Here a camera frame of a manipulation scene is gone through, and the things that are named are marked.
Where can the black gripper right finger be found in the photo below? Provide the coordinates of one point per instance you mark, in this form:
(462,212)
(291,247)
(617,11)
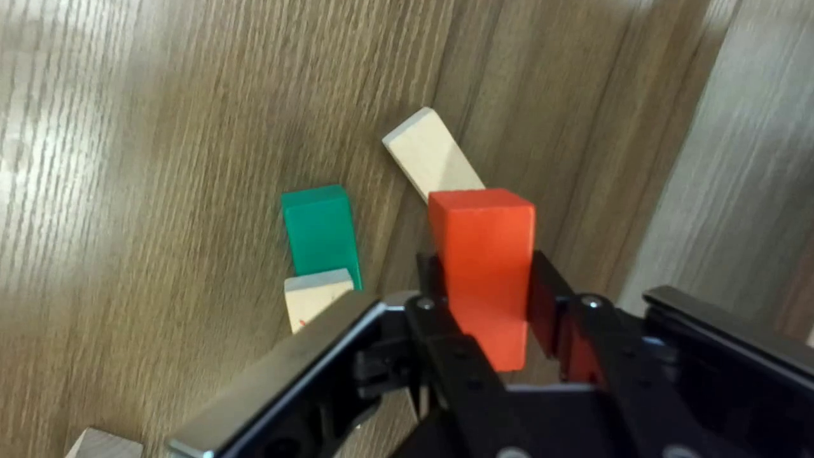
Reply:
(610,358)

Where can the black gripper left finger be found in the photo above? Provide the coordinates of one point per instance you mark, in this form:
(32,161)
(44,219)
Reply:
(440,358)

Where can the orange wooden block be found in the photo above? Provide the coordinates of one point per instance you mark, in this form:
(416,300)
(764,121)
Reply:
(485,270)

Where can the green wooden block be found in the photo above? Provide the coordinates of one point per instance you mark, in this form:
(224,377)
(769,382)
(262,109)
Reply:
(322,231)

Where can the natural wooden plank block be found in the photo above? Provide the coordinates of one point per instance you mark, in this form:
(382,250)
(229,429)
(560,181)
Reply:
(434,156)

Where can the natural wooden cube block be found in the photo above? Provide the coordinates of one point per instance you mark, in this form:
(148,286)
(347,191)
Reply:
(102,447)

